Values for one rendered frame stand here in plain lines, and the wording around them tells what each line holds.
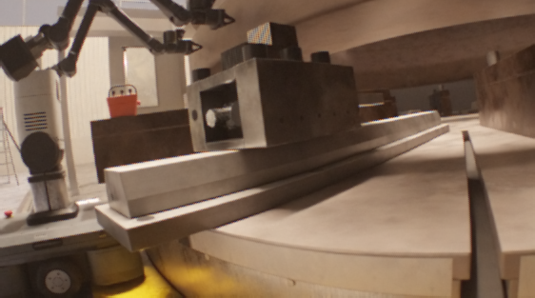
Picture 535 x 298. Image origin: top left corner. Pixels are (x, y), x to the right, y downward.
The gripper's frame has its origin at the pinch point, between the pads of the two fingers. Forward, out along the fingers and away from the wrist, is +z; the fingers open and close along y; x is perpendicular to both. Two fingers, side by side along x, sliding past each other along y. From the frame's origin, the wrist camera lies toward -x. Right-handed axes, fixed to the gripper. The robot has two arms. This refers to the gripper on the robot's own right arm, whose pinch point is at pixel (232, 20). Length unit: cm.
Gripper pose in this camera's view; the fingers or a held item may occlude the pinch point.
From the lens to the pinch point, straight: 142.2
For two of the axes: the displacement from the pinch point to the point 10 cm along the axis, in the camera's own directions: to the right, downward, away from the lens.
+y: -6.3, 0.9, 7.7
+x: 1.4, 9.9, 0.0
